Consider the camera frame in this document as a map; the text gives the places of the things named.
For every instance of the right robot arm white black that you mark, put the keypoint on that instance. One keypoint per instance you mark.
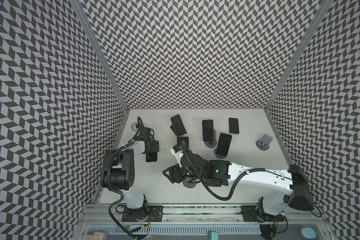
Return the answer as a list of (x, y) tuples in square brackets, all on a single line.
[(289, 187)]

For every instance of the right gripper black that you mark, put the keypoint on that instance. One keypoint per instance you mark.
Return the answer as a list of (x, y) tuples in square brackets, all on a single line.
[(177, 173)]

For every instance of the grey round stand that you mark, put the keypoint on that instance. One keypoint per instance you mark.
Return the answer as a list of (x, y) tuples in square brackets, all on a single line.
[(264, 142), (212, 144), (189, 183), (218, 155)]

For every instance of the teal phone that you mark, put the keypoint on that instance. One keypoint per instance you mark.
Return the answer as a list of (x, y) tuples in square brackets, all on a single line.
[(178, 125), (234, 126)]

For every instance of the silver aluminium corner post right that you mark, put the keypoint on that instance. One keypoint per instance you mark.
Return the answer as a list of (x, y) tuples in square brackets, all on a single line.
[(311, 30)]

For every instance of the purple edged phone black stand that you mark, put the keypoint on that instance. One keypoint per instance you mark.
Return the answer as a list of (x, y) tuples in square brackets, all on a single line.
[(183, 138)]

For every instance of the silver aluminium corner post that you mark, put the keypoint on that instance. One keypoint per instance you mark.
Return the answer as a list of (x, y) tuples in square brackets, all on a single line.
[(311, 30), (82, 18)]

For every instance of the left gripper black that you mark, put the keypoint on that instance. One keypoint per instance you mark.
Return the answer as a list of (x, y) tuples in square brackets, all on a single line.
[(155, 147)]

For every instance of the teal phone on black stand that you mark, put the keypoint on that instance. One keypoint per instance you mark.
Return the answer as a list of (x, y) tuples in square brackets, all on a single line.
[(178, 125)]

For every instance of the silver aluminium corner post left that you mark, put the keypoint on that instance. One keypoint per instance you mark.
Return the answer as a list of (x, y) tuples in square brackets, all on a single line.
[(82, 18)]

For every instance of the spice jar with black lid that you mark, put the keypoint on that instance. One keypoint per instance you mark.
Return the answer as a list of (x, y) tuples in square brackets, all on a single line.
[(135, 126)]

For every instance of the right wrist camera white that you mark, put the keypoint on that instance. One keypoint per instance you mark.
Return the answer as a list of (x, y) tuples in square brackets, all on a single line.
[(177, 152)]

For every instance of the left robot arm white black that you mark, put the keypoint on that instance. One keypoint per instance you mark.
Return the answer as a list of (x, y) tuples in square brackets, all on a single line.
[(118, 173)]

